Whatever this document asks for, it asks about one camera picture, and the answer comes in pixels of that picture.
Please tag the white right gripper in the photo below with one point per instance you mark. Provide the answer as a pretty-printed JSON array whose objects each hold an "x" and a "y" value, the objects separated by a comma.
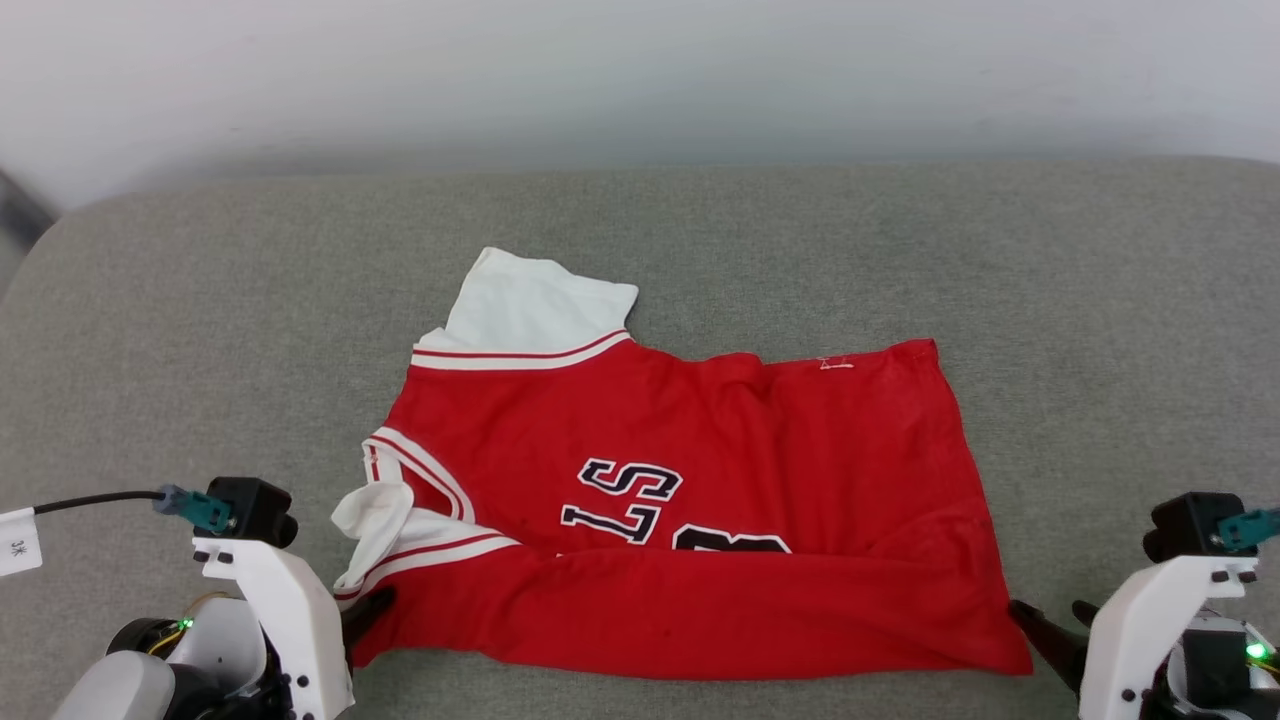
[{"x": 1150, "y": 625}]

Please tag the teal right camera connector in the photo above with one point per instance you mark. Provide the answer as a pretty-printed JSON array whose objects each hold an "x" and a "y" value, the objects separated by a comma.
[{"x": 1250, "y": 527}]

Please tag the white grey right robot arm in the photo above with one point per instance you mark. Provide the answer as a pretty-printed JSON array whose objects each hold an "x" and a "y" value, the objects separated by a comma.
[{"x": 1225, "y": 675}]

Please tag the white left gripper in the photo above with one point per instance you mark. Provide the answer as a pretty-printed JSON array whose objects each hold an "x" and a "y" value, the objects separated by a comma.
[{"x": 285, "y": 620}]

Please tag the teal camera connector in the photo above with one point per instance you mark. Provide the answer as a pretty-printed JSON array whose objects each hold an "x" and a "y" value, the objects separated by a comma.
[
  {"x": 1250, "y": 527},
  {"x": 195, "y": 508}
]

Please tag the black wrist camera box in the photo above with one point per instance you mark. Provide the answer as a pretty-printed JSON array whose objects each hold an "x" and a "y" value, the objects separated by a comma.
[
  {"x": 1188, "y": 525},
  {"x": 250, "y": 510}
]

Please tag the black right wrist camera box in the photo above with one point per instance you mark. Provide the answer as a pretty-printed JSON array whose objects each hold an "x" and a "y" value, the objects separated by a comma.
[{"x": 1188, "y": 525}]

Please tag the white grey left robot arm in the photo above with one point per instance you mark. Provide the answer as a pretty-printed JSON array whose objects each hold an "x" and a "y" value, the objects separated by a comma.
[{"x": 140, "y": 680}]

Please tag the red and white basketball jersey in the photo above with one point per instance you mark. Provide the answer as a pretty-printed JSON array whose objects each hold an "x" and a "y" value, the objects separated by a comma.
[{"x": 800, "y": 450}]

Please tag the teal left camera connector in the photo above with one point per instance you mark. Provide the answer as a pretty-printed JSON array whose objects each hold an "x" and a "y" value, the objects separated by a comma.
[{"x": 195, "y": 508}]

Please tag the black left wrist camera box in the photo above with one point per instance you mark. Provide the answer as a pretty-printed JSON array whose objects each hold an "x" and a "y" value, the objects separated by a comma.
[{"x": 250, "y": 510}]

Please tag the grey fabric sofa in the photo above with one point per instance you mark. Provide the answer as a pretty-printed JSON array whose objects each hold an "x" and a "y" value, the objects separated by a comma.
[{"x": 800, "y": 250}]

